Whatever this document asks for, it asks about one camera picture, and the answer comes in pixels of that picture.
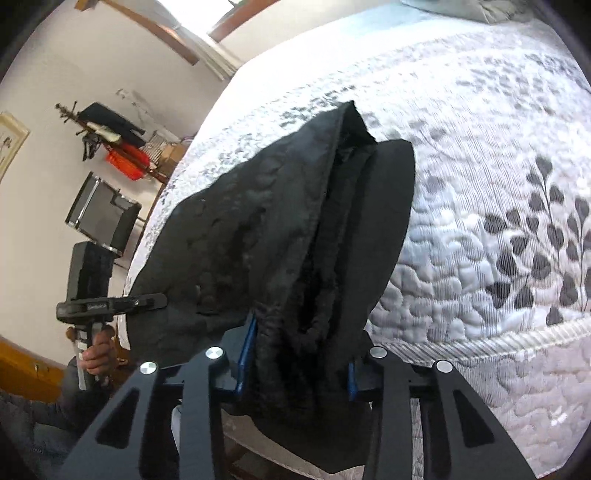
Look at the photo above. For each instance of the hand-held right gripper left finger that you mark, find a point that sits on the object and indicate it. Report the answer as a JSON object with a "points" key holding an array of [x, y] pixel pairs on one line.
{"points": [[244, 353]]}

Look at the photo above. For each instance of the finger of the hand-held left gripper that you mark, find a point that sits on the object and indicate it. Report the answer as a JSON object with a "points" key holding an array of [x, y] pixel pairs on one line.
{"points": [[141, 303]]}

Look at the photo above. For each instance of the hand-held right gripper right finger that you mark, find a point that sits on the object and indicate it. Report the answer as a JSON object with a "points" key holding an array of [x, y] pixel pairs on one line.
{"points": [[352, 381]]}

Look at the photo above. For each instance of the dark grey jacket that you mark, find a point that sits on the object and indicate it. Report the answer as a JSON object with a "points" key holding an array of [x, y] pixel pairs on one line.
{"points": [[277, 230]]}

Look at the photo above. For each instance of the person's left forearm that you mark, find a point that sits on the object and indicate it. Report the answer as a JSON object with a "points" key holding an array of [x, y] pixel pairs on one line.
{"points": [[55, 401]]}

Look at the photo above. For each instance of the person's left hand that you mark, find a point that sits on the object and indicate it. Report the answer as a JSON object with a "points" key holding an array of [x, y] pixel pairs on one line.
{"points": [[99, 355]]}

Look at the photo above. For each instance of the yellow wooden furniture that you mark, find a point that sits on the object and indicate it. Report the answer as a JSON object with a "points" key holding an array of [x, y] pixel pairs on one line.
{"points": [[27, 369]]}

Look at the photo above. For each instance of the red plastic basket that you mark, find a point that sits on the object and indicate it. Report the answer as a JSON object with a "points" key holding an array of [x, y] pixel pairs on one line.
{"points": [[124, 164]]}

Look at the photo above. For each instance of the wooden coat rack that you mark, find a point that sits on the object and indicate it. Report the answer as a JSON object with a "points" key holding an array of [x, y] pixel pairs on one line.
{"points": [[157, 174]]}

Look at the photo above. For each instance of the cardboard box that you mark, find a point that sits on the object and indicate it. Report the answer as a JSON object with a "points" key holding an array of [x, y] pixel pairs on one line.
{"points": [[173, 156]]}

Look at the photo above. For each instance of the black hanging garment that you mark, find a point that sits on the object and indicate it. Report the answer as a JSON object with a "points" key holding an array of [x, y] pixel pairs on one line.
{"points": [[111, 121]]}

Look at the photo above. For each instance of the white quilted leaf-print mattress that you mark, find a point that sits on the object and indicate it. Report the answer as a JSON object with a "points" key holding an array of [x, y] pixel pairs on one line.
{"points": [[461, 184]]}

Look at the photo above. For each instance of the brown wooden beam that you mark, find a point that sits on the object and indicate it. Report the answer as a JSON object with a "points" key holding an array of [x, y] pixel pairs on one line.
{"points": [[152, 32]]}

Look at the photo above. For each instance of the grey crumpled blanket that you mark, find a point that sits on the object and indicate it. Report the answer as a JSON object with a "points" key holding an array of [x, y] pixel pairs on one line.
{"points": [[466, 9]]}

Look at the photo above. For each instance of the framed wall picture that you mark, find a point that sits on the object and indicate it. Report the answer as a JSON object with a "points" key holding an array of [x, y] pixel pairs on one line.
{"points": [[10, 145]]}

